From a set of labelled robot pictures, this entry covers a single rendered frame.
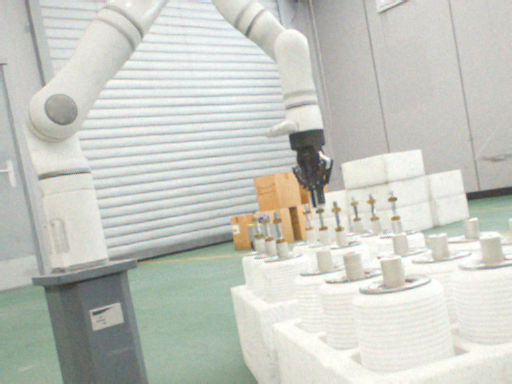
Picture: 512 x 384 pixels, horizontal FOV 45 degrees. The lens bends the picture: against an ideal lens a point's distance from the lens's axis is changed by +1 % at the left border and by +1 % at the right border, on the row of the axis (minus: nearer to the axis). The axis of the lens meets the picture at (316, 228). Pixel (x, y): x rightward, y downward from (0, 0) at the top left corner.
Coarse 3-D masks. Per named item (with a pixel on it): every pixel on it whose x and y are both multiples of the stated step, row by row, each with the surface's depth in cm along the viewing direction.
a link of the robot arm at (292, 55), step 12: (288, 36) 122; (300, 36) 123; (276, 48) 123; (288, 48) 122; (300, 48) 123; (276, 60) 124; (288, 60) 123; (300, 60) 123; (288, 72) 124; (300, 72) 124; (288, 84) 125; (300, 84) 124; (312, 84) 126; (288, 96) 125; (300, 96) 125; (312, 96) 126; (288, 108) 126
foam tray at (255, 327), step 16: (240, 288) 139; (240, 304) 130; (256, 304) 112; (272, 304) 109; (288, 304) 108; (240, 320) 135; (256, 320) 110; (272, 320) 107; (240, 336) 142; (256, 336) 114; (272, 336) 107; (256, 352) 119; (272, 352) 107; (256, 368) 123; (272, 368) 107
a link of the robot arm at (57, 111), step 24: (96, 24) 115; (120, 24) 116; (96, 48) 113; (120, 48) 116; (72, 72) 110; (96, 72) 113; (48, 96) 108; (72, 96) 110; (96, 96) 113; (48, 120) 107; (72, 120) 110
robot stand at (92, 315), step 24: (120, 264) 112; (48, 288) 112; (72, 288) 107; (96, 288) 110; (120, 288) 113; (72, 312) 108; (96, 312) 109; (120, 312) 112; (72, 336) 108; (96, 336) 109; (120, 336) 112; (72, 360) 109; (96, 360) 109; (120, 360) 111
